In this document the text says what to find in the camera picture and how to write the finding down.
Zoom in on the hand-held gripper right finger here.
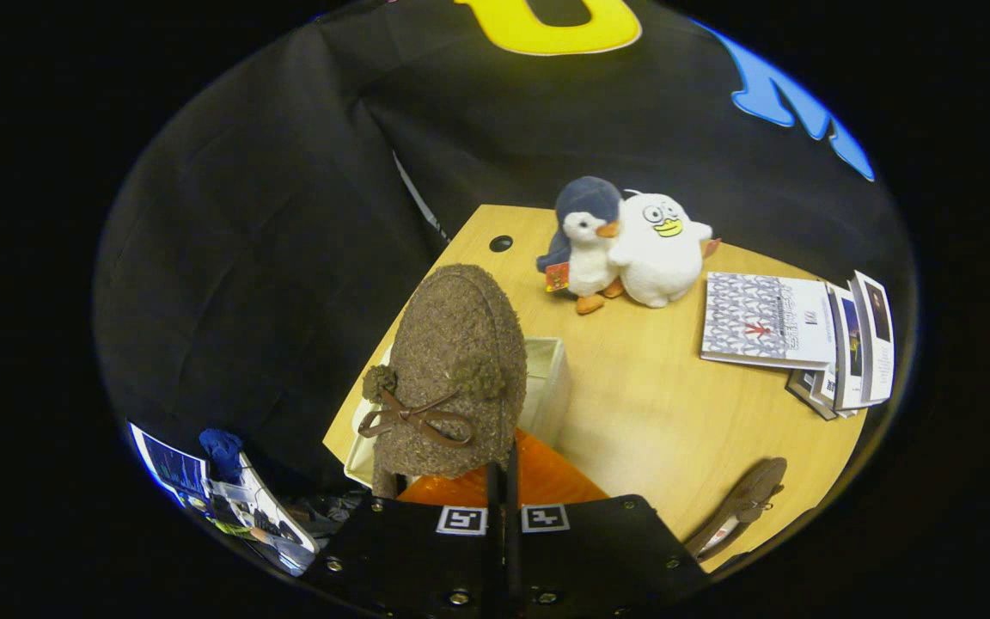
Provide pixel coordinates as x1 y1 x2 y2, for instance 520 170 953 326
505 428 712 619

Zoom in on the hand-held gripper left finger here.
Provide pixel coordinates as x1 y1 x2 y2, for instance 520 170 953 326
302 463 506 619

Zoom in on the brown fuzzy shoe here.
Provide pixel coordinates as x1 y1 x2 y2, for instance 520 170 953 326
362 263 529 499
686 457 788 561

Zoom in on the blue cloth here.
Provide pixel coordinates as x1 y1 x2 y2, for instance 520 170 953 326
200 428 244 482

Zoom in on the blue printed board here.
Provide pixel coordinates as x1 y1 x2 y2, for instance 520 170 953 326
130 421 208 501

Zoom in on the thin grey-edged book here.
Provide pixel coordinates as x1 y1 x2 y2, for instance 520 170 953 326
785 370 835 422

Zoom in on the grey patterned book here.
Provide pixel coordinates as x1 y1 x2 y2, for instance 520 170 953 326
700 272 837 371

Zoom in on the white duck plush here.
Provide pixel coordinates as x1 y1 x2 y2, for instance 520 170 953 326
608 191 721 309

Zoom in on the dark blue penguin plush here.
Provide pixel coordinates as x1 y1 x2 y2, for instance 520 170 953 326
536 176 625 315

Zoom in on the white book blue picture cover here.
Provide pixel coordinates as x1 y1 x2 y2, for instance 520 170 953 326
826 282 870 412

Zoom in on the white book dark photo cover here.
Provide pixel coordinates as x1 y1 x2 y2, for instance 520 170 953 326
849 270 896 405

